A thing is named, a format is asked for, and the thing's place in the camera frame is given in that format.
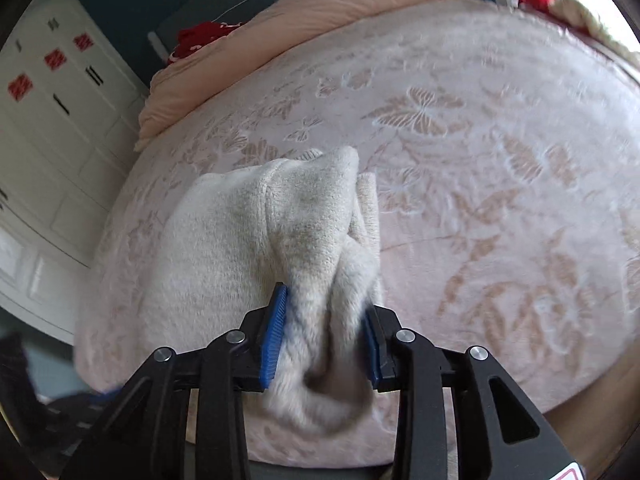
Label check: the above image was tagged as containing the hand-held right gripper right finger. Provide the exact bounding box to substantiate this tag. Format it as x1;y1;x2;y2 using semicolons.
362;305;587;480

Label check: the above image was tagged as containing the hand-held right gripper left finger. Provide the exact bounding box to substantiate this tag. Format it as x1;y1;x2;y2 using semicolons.
59;283;290;480

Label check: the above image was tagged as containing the cream sweater with black hearts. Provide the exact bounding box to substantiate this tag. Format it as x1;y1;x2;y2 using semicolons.
140;146;389;432

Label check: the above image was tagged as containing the pink floral bedspread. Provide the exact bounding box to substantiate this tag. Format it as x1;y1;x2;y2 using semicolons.
72;0;640;469

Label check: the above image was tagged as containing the white wardrobe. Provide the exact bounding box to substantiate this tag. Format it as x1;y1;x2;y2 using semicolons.
0;0;152;346

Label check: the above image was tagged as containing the red pillow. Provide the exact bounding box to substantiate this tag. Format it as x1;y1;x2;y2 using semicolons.
167;21;244;64

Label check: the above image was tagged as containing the pink duvet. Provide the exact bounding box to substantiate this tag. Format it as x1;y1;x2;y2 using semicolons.
135;0;471;153

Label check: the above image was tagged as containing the cream crumpled blanket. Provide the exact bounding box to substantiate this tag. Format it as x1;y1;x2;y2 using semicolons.
547;0;640;63

